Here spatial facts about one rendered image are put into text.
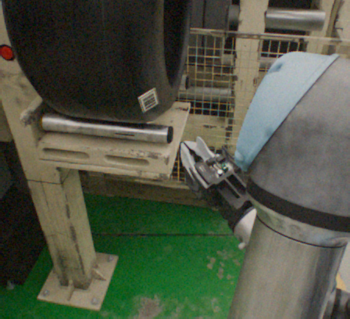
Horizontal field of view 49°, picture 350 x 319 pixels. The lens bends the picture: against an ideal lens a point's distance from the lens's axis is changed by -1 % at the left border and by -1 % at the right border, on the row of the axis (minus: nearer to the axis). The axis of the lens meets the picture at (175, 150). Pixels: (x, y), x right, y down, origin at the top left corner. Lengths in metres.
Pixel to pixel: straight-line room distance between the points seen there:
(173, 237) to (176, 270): 0.19
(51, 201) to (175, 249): 0.71
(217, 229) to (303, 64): 1.64
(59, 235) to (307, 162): 1.25
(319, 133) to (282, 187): 0.05
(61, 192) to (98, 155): 0.34
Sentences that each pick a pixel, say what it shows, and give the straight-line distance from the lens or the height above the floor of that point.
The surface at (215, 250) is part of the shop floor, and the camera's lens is 1.84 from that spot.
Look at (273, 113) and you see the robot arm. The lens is 0.31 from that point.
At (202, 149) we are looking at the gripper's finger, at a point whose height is 1.02.
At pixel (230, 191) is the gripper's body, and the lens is 0.63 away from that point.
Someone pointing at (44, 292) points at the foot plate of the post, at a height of 0.03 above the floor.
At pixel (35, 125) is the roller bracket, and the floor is 0.91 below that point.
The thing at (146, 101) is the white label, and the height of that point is 1.05.
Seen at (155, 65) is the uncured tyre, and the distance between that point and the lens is 0.75.
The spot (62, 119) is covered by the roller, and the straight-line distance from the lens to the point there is 1.02.
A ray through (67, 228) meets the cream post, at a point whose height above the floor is 0.40.
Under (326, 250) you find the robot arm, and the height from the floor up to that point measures 1.19.
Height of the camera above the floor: 1.45
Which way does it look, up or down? 38 degrees down
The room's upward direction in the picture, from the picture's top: straight up
